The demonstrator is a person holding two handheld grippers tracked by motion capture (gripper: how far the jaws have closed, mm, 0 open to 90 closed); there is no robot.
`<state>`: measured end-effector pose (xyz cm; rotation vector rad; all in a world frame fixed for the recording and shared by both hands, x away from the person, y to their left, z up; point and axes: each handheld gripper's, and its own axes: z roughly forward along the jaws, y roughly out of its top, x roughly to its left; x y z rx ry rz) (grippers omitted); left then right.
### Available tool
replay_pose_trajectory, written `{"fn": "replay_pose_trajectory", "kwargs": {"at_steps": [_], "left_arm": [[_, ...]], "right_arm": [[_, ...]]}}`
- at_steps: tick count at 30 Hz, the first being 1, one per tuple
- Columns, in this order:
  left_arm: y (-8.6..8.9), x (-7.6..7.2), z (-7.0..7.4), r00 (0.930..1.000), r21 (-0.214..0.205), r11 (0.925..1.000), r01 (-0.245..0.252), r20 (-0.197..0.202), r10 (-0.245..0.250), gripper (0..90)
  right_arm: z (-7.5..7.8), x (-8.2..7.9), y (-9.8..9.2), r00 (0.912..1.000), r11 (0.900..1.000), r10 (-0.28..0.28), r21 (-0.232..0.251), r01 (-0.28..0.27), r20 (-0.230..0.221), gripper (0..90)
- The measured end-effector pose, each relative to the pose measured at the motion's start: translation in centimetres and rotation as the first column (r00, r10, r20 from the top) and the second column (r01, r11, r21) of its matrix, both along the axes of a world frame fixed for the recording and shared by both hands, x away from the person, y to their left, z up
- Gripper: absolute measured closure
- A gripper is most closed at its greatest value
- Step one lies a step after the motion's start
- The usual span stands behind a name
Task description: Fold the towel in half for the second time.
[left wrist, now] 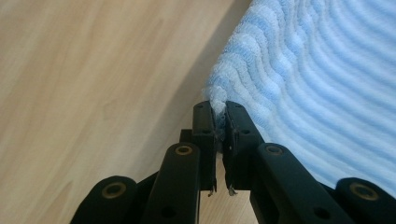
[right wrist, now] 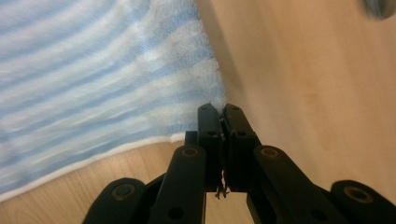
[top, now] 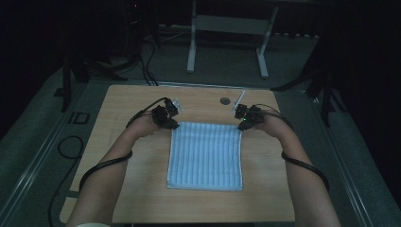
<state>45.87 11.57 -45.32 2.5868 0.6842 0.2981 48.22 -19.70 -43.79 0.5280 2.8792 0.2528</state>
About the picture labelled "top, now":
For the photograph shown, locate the person's right hand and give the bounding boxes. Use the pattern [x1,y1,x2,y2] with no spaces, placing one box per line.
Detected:
[254,113,287,137]

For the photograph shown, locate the black floor cable loop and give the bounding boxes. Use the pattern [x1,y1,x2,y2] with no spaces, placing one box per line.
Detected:
[47,135,85,227]

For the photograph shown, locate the black cables on floor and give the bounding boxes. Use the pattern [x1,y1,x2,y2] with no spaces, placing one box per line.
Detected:
[137,39,160,87]

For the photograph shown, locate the black tripod stand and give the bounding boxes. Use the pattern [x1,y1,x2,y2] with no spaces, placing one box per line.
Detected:
[270,27,349,128]
[60,0,143,114]

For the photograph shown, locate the white metal stand frame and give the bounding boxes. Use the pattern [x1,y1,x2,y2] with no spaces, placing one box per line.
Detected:
[186,0,280,79]

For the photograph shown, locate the blue striped towel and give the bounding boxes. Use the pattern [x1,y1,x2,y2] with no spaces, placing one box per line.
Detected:
[166,121,244,192]

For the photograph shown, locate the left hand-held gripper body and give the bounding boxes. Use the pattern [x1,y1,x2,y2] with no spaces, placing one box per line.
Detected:
[151,97,184,127]

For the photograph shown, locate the right hand-held gripper cable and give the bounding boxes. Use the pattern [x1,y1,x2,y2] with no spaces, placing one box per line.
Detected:
[254,103,331,193]

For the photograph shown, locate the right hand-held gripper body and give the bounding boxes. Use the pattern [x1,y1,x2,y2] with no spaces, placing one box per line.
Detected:
[230,90,265,127]

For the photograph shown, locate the person's left hand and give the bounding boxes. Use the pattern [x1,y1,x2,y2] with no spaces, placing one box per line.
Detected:
[131,113,160,139]

